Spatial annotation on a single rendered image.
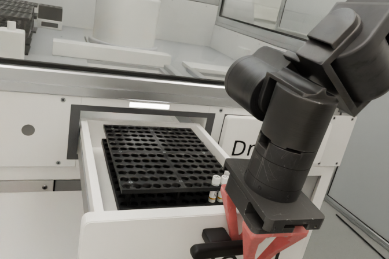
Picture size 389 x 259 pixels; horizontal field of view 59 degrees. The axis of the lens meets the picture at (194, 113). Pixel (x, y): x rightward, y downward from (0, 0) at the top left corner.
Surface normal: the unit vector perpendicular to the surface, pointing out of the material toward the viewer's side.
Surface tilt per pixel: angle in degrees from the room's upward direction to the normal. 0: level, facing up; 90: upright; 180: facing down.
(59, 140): 90
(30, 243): 0
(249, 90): 80
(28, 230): 0
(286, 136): 91
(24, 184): 90
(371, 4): 55
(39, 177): 90
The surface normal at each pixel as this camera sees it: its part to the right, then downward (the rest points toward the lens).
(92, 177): 0.18, -0.93
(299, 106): -0.44, 0.23
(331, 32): -0.61, -0.55
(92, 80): 0.34, 0.36
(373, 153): -0.90, -0.04
